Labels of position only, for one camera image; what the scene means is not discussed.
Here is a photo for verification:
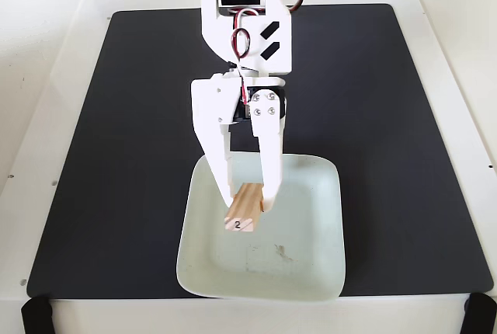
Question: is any white square plate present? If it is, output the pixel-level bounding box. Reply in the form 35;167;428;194
176;150;346;304

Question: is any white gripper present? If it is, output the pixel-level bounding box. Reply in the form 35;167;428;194
190;71;288;213

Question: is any dark grey mat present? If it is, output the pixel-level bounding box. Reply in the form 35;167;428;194
26;3;494;299

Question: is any wooden block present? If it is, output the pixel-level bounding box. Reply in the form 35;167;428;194
224;182;266;233

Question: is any black table clamp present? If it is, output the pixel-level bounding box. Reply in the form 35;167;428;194
20;295;54;334
459;292;497;334

